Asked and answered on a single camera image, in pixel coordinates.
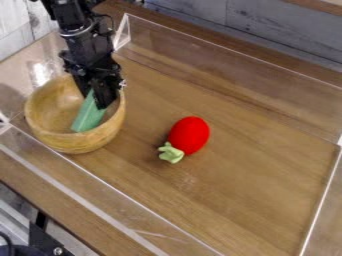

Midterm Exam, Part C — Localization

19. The green rectangular block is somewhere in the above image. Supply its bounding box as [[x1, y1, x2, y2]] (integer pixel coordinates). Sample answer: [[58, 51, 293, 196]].
[[71, 90, 106, 132]]

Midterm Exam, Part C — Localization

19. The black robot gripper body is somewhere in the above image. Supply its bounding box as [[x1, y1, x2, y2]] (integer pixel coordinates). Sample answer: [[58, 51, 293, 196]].
[[58, 20, 126, 84]]

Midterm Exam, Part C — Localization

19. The brown wooden bowl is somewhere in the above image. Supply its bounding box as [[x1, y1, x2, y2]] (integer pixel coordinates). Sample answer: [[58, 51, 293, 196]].
[[25, 75, 126, 154]]

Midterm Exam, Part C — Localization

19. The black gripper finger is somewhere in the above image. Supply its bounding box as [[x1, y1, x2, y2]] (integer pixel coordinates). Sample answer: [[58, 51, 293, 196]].
[[74, 75, 93, 97], [93, 77, 122, 109]]

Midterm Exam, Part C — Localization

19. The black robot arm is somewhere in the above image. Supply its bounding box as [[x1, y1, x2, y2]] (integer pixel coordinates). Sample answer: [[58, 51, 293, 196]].
[[31, 0, 125, 109]]

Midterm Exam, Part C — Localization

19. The black clamp with cable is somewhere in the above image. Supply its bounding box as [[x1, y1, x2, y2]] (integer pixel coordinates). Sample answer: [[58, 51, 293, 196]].
[[0, 211, 75, 256]]

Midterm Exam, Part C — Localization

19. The clear acrylic tray enclosure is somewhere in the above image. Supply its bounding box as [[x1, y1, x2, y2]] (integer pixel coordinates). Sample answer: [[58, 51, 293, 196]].
[[0, 16, 342, 256]]

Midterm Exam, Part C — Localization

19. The red plush strawberry toy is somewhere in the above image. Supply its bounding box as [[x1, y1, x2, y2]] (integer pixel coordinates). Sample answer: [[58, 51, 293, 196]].
[[158, 116, 212, 164]]

